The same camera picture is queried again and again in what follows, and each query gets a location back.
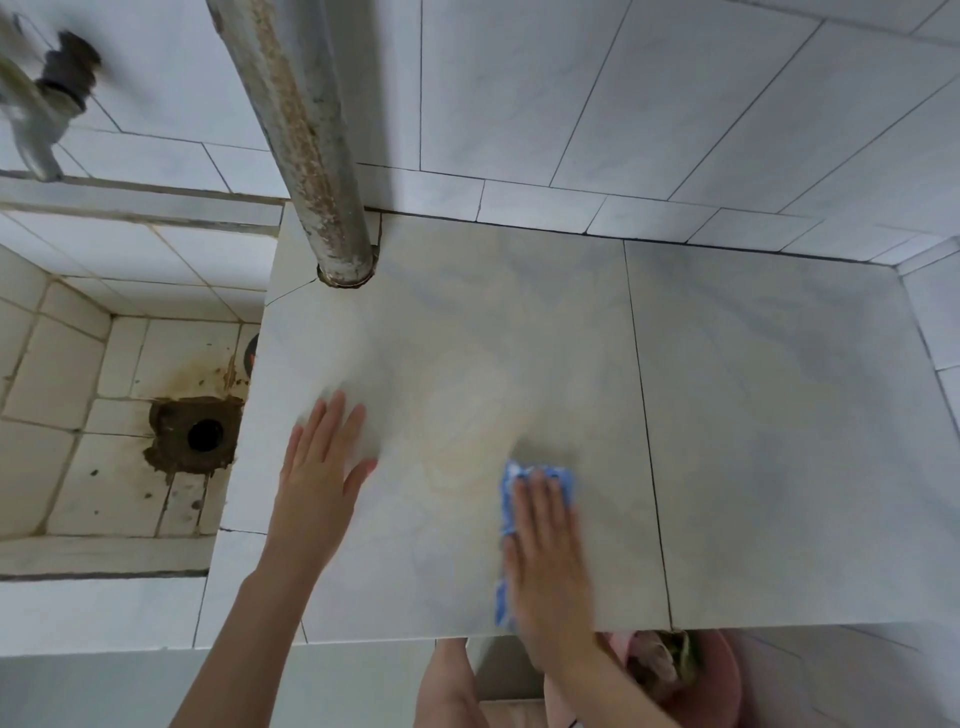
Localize person's left hand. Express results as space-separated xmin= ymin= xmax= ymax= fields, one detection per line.
xmin=267 ymin=390 xmax=378 ymax=552

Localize rubbish in bucket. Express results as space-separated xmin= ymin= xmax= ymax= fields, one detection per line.
xmin=631 ymin=631 xmax=705 ymax=690

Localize rusty grey metal pipe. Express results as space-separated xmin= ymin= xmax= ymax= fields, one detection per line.
xmin=205 ymin=0 xmax=381 ymax=289

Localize person's leg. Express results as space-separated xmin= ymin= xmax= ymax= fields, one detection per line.
xmin=415 ymin=637 xmax=490 ymax=728

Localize pink plastic bucket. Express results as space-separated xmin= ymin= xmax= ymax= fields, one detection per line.
xmin=541 ymin=628 xmax=748 ymax=728

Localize person's right forearm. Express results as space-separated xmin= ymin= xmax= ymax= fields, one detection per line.
xmin=541 ymin=637 xmax=685 ymax=728

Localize person's right hand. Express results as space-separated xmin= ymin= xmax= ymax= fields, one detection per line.
xmin=500 ymin=469 xmax=600 ymax=675

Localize blue cleaning cloth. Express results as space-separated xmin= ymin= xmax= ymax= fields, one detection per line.
xmin=492 ymin=459 xmax=578 ymax=631

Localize person's left forearm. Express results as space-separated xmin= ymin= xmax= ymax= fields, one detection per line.
xmin=168 ymin=534 xmax=348 ymax=728

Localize grey metal water tap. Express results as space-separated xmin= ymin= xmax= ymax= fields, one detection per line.
xmin=0 ymin=15 xmax=103 ymax=184

